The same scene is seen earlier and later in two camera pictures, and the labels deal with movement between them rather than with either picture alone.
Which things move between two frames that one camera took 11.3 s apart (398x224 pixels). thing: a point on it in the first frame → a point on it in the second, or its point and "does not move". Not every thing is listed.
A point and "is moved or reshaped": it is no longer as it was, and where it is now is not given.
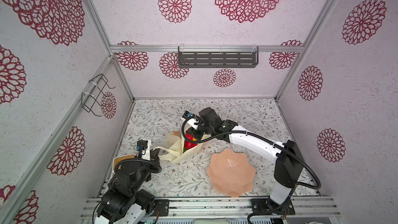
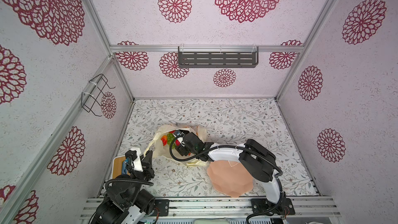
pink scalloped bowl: (231, 172) does not move
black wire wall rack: (89, 98) does not move
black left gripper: (154, 156) → (147, 167)
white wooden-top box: (116, 159) does not move
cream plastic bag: (174, 151) is moved or reshaped
